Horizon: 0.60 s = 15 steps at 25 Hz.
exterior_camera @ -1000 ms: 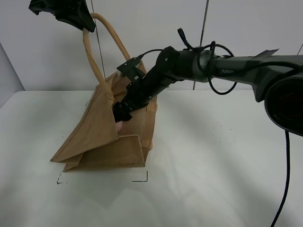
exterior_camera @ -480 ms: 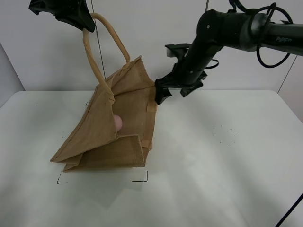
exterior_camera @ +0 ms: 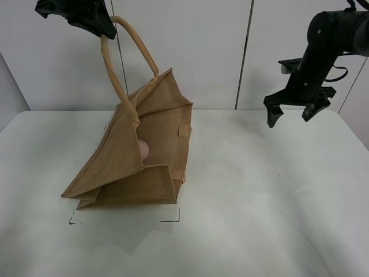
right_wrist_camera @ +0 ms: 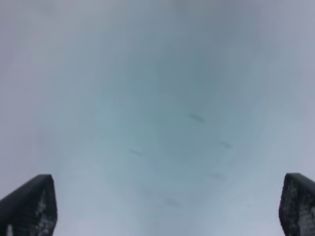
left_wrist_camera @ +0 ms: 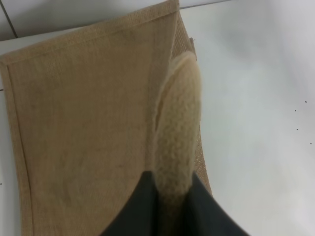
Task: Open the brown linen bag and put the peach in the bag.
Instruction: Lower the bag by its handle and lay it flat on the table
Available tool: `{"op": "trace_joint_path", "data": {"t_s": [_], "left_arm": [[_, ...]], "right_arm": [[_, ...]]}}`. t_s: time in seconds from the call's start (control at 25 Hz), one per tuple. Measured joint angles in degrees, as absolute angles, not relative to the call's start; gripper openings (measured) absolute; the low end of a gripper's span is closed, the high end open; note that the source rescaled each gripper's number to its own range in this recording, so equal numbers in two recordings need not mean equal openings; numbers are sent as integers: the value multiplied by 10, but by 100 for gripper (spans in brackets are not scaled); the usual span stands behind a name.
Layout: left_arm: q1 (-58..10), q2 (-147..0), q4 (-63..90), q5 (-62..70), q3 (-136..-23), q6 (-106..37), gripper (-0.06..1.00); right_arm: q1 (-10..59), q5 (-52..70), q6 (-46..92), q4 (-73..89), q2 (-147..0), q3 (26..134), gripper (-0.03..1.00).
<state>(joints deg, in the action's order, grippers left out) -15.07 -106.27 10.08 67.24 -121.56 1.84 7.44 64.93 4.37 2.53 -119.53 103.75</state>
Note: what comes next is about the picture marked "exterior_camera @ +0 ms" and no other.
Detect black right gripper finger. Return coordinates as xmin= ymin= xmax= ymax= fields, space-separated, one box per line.
xmin=267 ymin=105 xmax=284 ymax=128
xmin=302 ymin=98 xmax=330 ymax=122

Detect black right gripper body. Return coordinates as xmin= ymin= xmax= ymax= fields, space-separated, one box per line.
xmin=263 ymin=58 xmax=336 ymax=107

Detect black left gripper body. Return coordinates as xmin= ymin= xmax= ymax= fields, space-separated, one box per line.
xmin=35 ymin=0 xmax=116 ymax=40

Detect pink peach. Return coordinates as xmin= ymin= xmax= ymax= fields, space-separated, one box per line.
xmin=138 ymin=140 xmax=149 ymax=160

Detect brown linen tote bag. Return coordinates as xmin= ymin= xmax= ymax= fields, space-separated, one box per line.
xmin=62 ymin=16 xmax=193 ymax=210

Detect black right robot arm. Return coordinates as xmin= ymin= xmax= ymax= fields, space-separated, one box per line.
xmin=263 ymin=10 xmax=368 ymax=128

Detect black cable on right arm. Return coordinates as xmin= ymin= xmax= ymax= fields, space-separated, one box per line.
xmin=324 ymin=0 xmax=369 ymax=82

